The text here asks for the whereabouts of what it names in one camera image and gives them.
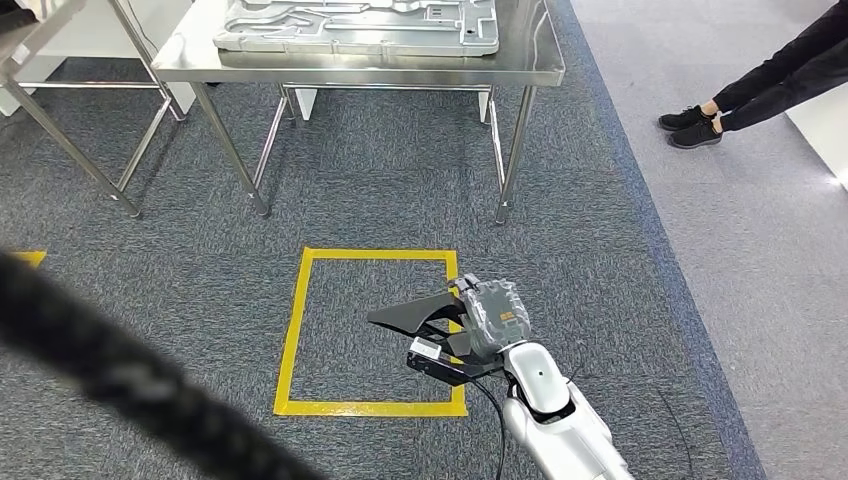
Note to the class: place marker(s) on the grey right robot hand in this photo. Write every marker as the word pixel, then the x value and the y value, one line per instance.
pixel 497 314

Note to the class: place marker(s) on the black plastic plate frame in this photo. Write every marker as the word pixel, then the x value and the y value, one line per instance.
pixel 411 318

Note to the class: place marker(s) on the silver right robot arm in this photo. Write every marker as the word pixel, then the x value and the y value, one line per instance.
pixel 563 430

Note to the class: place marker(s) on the steel workbench table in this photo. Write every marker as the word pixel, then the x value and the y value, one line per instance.
pixel 530 53

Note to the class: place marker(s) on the yellow floor tape square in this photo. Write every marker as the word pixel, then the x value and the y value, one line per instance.
pixel 295 331
pixel 30 258

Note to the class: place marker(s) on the grey cast metal plate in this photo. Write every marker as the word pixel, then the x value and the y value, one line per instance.
pixel 358 30

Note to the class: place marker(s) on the person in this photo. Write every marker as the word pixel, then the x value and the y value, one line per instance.
pixel 775 86

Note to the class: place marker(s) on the white cabinet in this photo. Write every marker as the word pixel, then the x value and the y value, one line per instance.
pixel 166 53

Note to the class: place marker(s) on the stainless steel table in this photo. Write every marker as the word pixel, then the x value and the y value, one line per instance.
pixel 66 142

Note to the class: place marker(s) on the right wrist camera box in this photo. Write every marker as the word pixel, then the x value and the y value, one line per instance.
pixel 425 348

